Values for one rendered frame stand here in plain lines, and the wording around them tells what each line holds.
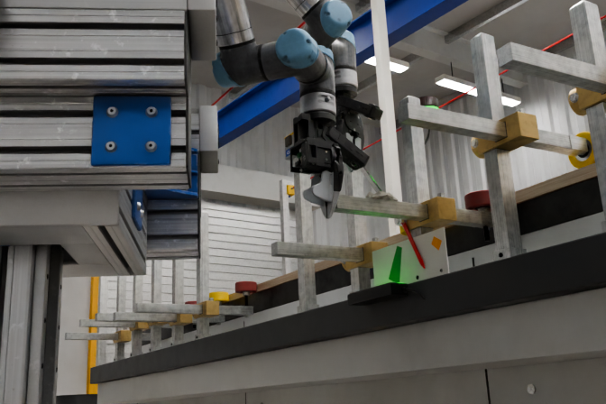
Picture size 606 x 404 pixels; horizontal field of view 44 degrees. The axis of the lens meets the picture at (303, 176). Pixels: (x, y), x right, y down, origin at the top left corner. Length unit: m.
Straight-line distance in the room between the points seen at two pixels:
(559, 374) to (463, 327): 0.23
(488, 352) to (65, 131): 0.94
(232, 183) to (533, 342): 8.95
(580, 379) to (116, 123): 1.09
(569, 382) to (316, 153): 0.69
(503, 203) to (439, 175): 10.21
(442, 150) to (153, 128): 10.94
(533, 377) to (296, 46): 0.86
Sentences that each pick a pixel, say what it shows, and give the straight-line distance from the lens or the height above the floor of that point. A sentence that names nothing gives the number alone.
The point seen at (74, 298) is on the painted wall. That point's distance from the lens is 9.33.
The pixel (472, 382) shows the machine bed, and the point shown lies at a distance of 1.85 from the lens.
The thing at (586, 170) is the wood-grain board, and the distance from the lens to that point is 1.62.
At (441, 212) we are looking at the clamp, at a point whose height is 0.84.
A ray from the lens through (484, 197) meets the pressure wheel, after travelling 1.72.
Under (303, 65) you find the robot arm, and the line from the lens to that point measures 1.46.
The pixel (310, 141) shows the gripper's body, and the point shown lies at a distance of 1.47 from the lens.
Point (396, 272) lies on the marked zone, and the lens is 1.70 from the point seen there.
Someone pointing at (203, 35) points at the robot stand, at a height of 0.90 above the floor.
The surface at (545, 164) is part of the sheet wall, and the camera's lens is 10.47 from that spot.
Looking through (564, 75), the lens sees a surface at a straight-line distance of 1.24.
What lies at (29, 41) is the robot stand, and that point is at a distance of 0.91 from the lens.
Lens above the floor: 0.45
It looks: 17 degrees up
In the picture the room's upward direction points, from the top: 3 degrees counter-clockwise
